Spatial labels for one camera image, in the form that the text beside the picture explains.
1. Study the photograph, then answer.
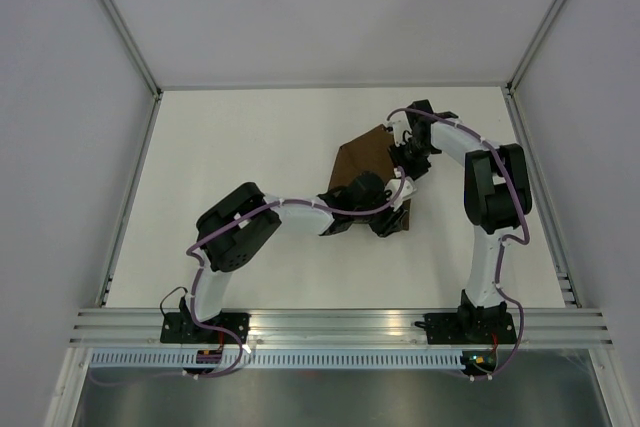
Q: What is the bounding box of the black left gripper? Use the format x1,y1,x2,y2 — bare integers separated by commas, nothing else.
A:
353,187,408,239

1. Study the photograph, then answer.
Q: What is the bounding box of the brown cloth napkin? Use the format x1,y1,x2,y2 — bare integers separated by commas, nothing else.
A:
328,125,411,231

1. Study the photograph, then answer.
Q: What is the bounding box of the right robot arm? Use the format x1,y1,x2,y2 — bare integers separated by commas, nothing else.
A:
385,100,532,345

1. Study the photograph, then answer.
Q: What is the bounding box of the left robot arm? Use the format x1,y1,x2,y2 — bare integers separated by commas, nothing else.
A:
183,168,416,343

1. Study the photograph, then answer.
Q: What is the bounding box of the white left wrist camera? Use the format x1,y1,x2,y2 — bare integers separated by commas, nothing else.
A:
385,167,416,211

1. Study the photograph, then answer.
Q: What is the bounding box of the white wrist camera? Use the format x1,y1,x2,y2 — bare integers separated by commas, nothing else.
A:
386,112,411,147
385,167,416,211

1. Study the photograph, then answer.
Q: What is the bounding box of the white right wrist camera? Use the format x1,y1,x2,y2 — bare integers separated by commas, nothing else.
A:
386,112,411,147

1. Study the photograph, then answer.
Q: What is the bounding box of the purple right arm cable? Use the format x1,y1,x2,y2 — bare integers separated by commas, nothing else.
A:
388,106,531,383

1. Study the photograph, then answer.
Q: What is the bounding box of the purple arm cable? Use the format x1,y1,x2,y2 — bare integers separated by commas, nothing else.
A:
388,106,531,383
89,169,406,388

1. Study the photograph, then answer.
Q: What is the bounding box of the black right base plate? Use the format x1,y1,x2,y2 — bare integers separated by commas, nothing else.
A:
413,312,517,345

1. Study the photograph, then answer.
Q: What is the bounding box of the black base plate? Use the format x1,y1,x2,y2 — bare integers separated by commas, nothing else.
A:
413,312,517,345
159,311,251,347

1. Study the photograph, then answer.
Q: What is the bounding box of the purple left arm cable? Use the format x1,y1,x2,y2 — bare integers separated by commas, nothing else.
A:
89,169,406,388

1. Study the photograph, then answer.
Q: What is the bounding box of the white slotted cable duct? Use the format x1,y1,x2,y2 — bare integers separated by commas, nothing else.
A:
90,348,464,370

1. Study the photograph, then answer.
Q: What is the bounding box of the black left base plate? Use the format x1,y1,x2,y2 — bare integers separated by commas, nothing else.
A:
159,311,251,347

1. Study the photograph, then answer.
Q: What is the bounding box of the aluminium front mounting rail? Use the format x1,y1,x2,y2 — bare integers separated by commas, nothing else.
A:
67,308,613,350

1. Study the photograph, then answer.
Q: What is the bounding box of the aluminium frame rail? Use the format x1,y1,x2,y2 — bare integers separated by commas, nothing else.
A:
503,0,569,96

